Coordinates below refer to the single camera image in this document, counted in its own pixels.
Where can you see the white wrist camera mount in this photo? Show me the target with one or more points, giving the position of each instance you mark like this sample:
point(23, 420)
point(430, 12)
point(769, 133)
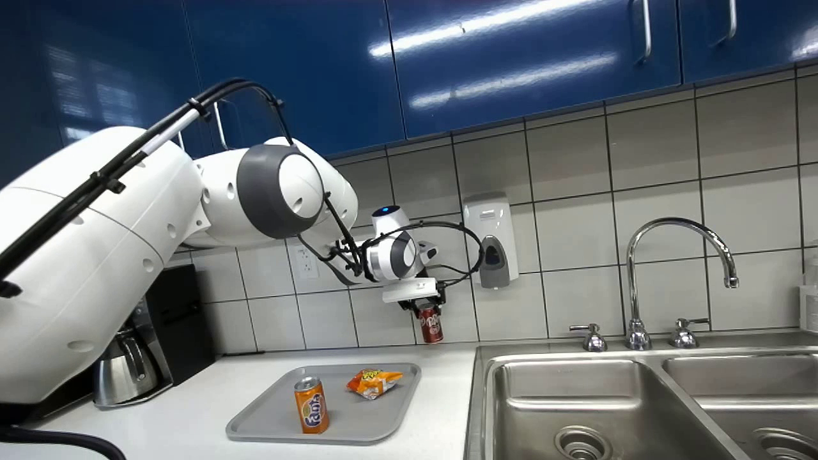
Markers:
point(409, 293)

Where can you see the glossy blue upper cabinets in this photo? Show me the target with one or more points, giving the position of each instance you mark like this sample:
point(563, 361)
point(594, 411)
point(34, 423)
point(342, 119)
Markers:
point(425, 59)

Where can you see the dark red soda can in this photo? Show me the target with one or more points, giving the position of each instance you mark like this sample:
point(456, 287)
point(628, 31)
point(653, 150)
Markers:
point(430, 328)

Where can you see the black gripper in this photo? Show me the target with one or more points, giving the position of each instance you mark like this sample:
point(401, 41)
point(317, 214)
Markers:
point(426, 301)

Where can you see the orange Cheetos snack bag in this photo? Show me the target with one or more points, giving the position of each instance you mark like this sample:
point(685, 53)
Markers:
point(373, 385)

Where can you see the chrome gooseneck faucet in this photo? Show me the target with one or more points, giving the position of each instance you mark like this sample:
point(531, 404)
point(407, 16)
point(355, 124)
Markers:
point(635, 291)

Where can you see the round sink drain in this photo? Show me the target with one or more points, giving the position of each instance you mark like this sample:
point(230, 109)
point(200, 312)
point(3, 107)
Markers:
point(580, 443)
point(782, 445)

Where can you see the stainless steel double sink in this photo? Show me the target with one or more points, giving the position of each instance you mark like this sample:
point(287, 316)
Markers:
point(526, 391)

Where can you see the wall soap dispenser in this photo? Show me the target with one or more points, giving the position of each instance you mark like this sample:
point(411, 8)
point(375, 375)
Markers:
point(494, 243)

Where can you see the orange Fanta soda can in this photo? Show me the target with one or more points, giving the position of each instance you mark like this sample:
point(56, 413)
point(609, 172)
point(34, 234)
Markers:
point(309, 408)

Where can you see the grey plastic tray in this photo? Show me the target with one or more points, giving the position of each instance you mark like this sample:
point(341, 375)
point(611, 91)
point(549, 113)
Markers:
point(373, 423)

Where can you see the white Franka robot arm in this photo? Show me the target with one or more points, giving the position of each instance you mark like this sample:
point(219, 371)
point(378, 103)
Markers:
point(102, 247)

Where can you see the stainless steel coffee carafe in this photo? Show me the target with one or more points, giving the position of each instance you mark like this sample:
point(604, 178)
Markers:
point(124, 371)

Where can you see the black coffee maker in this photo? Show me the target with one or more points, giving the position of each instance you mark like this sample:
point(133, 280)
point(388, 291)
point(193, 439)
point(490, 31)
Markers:
point(182, 324)

